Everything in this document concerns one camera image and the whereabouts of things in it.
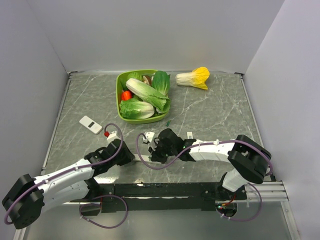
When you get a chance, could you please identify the slim white remote control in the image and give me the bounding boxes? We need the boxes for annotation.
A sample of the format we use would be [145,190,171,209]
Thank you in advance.
[133,154,152,163]

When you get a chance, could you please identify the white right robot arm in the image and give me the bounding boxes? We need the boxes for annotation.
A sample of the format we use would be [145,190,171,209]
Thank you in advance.
[142,128,272,199]

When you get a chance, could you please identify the wide white remote control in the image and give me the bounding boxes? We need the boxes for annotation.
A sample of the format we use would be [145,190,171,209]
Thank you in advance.
[79,115,103,135]

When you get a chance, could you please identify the green plastic bowl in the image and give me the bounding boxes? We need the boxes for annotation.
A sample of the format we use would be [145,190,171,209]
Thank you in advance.
[115,69,169,125]

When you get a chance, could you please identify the white remote battery cover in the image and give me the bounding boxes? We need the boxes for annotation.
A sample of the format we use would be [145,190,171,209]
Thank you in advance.
[187,131,194,139]

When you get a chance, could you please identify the yellow napa cabbage toy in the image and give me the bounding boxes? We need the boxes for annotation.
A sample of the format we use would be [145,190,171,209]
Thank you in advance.
[175,66,210,90]

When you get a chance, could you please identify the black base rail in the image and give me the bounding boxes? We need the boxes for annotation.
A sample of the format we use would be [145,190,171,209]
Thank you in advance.
[81,182,247,216]

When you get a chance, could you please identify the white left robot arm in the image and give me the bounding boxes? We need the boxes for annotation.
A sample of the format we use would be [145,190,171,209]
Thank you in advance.
[2,139,135,230]

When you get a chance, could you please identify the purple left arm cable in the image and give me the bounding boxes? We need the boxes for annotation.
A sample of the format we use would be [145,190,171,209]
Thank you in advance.
[3,122,129,229]

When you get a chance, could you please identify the orange pepper toy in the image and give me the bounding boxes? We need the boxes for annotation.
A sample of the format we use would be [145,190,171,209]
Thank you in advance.
[121,90,133,101]

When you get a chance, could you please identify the white green cabbage toy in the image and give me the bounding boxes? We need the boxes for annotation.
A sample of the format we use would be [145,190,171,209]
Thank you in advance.
[119,98,155,120]

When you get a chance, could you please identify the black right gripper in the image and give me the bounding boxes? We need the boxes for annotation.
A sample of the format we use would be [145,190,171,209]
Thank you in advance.
[149,138,177,164]

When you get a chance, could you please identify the brown mushroom toy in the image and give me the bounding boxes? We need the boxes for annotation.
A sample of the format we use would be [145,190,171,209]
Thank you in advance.
[142,75,152,86]

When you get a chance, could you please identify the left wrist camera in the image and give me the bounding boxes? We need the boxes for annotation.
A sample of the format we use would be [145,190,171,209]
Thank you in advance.
[104,130,120,144]

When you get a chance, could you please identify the green leafy lettuce toy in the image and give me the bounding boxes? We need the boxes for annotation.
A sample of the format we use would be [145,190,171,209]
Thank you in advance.
[120,71,143,91]

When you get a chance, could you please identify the green bok choy toy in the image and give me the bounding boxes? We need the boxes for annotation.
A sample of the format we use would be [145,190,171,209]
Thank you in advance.
[151,70,170,96]

